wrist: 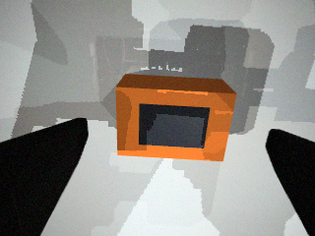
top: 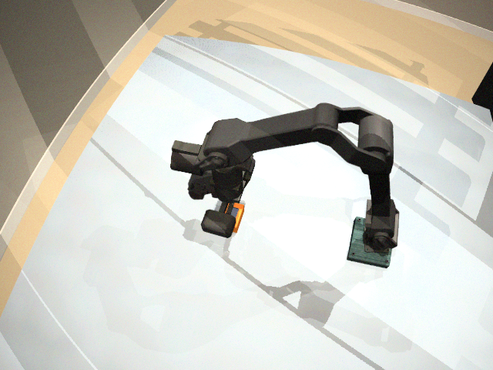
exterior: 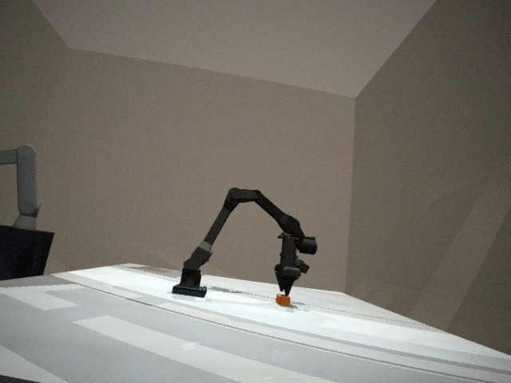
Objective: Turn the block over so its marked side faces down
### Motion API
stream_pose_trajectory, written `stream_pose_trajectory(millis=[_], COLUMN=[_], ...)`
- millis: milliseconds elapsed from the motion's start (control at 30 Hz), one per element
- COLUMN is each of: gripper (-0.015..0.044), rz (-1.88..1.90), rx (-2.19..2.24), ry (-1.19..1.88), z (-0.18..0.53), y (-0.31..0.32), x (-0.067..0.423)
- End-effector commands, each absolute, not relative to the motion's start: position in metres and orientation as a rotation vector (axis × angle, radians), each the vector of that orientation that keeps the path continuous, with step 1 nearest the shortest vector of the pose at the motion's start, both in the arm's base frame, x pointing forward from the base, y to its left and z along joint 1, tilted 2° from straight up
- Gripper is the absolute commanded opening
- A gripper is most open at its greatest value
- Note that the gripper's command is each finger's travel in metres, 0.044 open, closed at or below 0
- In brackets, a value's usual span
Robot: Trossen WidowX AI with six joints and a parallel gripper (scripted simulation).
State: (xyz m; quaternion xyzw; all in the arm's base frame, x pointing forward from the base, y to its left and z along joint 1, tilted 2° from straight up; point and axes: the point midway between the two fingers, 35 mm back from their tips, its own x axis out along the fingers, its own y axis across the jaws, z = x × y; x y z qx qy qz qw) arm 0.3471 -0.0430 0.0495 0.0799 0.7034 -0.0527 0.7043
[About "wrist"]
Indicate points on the orange block with dark square face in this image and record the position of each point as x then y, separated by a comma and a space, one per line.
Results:
173, 117

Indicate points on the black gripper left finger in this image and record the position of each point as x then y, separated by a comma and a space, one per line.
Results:
35, 168

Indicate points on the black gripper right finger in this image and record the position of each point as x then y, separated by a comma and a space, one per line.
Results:
293, 159

